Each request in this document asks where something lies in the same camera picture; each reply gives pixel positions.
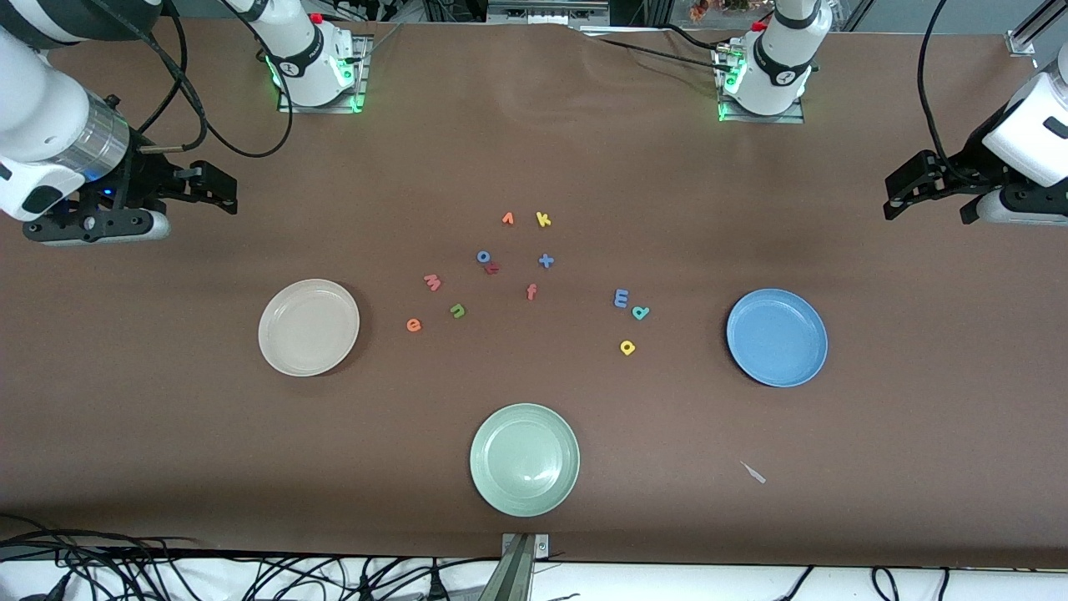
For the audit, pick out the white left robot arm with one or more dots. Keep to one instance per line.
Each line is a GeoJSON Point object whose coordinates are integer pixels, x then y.
{"type": "Point", "coordinates": [780, 67]}

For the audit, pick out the orange flowers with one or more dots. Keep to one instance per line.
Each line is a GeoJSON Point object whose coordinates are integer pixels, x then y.
{"type": "Point", "coordinates": [717, 8]}

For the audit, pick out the blue letter m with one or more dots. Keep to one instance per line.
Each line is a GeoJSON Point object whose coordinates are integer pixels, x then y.
{"type": "Point", "coordinates": [621, 298]}

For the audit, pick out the grey equipment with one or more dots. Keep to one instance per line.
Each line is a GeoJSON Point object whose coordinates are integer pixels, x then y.
{"type": "Point", "coordinates": [546, 10]}

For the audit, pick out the blue plate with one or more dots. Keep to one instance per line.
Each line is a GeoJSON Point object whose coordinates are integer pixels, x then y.
{"type": "Point", "coordinates": [777, 337]}

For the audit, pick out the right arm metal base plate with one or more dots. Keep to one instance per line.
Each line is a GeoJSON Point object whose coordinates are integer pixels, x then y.
{"type": "Point", "coordinates": [365, 67]}

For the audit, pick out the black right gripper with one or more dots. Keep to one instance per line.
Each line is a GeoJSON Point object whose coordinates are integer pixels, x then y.
{"type": "Point", "coordinates": [143, 179]}

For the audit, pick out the metal bracket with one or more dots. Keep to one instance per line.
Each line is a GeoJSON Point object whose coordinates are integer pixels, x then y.
{"type": "Point", "coordinates": [521, 576]}

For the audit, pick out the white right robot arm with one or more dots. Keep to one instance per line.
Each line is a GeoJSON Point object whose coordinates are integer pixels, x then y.
{"type": "Point", "coordinates": [42, 125]}

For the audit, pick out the pale green plate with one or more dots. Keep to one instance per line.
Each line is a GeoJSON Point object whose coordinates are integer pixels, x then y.
{"type": "Point", "coordinates": [525, 460]}

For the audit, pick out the aluminium profile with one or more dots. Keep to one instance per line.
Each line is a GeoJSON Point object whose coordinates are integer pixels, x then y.
{"type": "Point", "coordinates": [1022, 40]}

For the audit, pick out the brown table cover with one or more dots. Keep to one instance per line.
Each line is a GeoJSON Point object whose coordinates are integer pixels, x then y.
{"type": "Point", "coordinates": [167, 459]}

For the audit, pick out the small white scrap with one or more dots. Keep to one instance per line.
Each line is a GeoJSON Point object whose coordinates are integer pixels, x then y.
{"type": "Point", "coordinates": [753, 472]}

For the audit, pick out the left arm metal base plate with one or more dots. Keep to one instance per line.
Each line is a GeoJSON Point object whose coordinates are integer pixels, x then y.
{"type": "Point", "coordinates": [763, 118]}

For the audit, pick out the beige plate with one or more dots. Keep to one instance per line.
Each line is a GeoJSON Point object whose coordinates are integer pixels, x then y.
{"type": "Point", "coordinates": [309, 327]}

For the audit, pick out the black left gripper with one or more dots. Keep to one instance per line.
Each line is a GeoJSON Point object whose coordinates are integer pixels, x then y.
{"type": "Point", "coordinates": [968, 162]}

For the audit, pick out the pink letter w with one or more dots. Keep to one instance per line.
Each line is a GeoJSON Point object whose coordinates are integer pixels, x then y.
{"type": "Point", "coordinates": [432, 283]}

